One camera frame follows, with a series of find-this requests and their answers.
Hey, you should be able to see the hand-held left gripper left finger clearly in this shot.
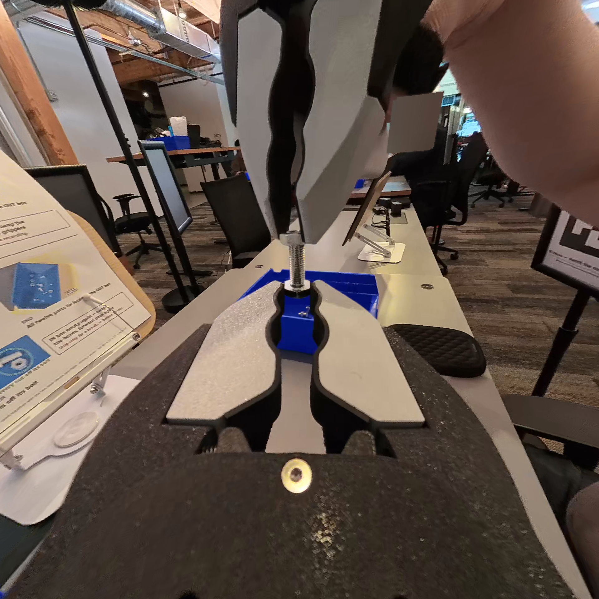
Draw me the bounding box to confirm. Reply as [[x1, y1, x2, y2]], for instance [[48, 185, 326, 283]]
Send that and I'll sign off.
[[166, 281, 282, 454]]

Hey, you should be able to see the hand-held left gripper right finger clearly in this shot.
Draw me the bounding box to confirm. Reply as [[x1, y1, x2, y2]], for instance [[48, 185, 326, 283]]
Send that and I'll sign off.
[[310, 279, 426, 454]]

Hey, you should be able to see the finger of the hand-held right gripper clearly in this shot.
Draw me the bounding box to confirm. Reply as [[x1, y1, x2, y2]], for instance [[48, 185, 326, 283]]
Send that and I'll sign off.
[[296, 0, 390, 245], [219, 0, 313, 236]]

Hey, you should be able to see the blue plastic parts bin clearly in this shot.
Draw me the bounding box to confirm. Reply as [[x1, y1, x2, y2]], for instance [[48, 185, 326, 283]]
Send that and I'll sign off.
[[238, 268, 380, 353]]

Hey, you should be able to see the long silver hex bolt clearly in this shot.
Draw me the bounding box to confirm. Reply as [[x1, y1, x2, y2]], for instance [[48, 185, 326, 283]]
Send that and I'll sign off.
[[279, 231, 306, 287]]

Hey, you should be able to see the person's right forearm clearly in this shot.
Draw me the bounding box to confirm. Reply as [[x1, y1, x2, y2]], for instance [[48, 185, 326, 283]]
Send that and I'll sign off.
[[461, 0, 599, 220]]

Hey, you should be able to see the person's right hand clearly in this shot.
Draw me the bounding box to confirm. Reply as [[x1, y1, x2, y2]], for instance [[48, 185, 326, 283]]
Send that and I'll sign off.
[[421, 0, 515, 123]]

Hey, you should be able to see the black wrist rest pad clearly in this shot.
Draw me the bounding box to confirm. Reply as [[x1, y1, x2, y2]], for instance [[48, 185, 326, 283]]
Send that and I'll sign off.
[[387, 323, 487, 379]]

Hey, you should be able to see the tilted board on white stand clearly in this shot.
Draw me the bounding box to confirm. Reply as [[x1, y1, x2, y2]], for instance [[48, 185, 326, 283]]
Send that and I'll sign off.
[[343, 171, 406, 264]]

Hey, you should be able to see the wooden top office desk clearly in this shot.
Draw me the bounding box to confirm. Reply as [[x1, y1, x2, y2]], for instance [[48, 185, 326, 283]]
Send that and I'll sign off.
[[107, 146, 241, 184]]

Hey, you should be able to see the wooden instruction board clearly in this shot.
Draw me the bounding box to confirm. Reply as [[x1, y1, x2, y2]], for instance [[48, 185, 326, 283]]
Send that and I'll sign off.
[[0, 150, 156, 457]]

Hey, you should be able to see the black mesh office chair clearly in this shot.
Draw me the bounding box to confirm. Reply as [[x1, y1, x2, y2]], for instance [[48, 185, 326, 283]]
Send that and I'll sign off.
[[201, 174, 273, 270]]

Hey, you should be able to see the black framed panel on stand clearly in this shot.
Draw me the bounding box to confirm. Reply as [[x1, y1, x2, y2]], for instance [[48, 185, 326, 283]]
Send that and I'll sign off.
[[138, 140, 212, 278]]

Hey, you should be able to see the black office chair with armrests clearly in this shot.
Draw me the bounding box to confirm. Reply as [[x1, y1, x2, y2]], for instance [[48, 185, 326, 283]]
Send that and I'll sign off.
[[111, 193, 163, 270]]

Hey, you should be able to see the printed instruction sheet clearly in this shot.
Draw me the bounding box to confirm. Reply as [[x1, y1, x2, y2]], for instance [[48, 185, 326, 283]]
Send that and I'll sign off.
[[0, 150, 153, 437]]

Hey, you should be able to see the person's black office chair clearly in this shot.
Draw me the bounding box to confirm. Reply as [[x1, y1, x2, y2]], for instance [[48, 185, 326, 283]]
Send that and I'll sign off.
[[503, 393, 599, 471]]

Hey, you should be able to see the black sign stand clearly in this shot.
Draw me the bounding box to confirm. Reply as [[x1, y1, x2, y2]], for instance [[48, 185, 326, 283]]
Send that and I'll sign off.
[[531, 289, 591, 398]]

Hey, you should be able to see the white paper with outlines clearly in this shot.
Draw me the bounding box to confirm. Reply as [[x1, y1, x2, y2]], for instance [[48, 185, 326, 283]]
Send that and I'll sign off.
[[0, 374, 141, 526]]

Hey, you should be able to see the framed black-white marker sign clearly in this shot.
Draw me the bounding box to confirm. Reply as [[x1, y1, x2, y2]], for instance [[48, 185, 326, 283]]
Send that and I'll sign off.
[[531, 203, 599, 300]]

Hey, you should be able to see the silver ceiling duct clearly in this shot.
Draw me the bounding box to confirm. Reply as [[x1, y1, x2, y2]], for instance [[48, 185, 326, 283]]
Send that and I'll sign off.
[[9, 0, 221, 80]]

